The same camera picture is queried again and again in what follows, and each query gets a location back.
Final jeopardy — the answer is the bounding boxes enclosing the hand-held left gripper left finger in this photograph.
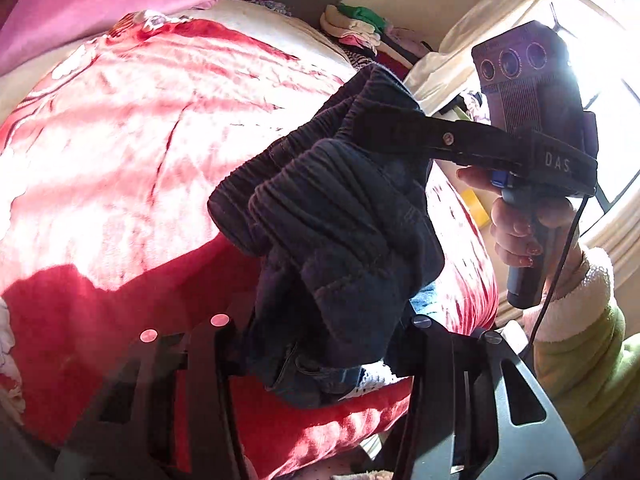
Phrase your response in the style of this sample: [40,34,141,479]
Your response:
[55,312,251,480]

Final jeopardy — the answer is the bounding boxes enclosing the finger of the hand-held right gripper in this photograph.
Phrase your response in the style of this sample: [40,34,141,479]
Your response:
[347,110,518,168]

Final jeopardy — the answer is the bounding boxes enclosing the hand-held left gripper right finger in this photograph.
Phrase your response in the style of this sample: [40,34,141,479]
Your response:
[385,312,586,480]

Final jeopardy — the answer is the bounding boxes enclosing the blue pants with lace hems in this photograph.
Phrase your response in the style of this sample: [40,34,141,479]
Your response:
[207,62,446,408]

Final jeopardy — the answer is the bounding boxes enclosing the person's right hand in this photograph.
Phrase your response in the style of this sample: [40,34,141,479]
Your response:
[456,166,583,283]

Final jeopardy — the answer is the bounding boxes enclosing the cream curtain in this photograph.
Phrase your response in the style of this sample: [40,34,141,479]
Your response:
[405,0,576,116]

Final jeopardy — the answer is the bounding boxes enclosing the yellow bag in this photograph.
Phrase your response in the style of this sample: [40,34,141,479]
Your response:
[460,189,491,228]

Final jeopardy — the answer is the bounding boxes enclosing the window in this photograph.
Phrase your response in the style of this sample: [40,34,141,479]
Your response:
[550,0,640,241]

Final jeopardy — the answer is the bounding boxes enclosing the pile of folded clothes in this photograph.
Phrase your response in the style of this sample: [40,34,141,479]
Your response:
[320,2,436,68]

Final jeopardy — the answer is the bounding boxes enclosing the red floral blanket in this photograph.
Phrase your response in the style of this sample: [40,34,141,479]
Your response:
[0,12,501,478]

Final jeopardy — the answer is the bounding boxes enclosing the beige bed sheet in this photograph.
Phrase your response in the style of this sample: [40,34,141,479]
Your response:
[170,0,361,86]

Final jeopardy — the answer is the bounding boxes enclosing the pink quilt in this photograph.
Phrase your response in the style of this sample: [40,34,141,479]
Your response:
[0,0,223,76]

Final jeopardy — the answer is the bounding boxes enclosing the black cable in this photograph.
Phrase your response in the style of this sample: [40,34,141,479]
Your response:
[520,195,588,361]

